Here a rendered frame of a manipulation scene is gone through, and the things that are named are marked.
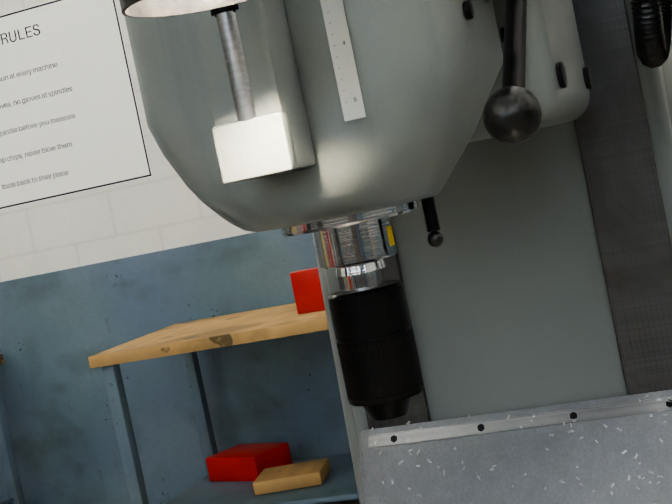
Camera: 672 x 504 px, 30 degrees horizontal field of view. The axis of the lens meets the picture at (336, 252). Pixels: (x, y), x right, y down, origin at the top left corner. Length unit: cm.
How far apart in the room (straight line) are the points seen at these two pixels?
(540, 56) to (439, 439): 44
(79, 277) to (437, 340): 467
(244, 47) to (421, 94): 10
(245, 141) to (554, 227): 52
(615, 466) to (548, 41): 41
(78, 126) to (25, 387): 124
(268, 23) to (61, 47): 511
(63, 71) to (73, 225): 69
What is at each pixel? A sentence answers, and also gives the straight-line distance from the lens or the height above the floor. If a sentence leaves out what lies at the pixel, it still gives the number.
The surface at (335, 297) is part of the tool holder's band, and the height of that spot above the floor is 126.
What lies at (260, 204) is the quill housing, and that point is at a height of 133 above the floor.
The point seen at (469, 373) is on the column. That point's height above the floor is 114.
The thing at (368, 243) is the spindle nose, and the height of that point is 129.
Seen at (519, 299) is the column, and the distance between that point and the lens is 112.
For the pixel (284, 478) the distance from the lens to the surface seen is 483.
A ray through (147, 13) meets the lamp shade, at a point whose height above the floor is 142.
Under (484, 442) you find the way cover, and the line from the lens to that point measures 114.
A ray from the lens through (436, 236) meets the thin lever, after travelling 74.
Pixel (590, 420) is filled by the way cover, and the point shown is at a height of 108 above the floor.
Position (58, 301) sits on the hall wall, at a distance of 583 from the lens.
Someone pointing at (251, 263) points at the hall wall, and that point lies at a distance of 537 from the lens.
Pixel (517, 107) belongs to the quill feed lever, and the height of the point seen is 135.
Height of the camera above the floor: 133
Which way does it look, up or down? 3 degrees down
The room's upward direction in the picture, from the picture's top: 12 degrees counter-clockwise
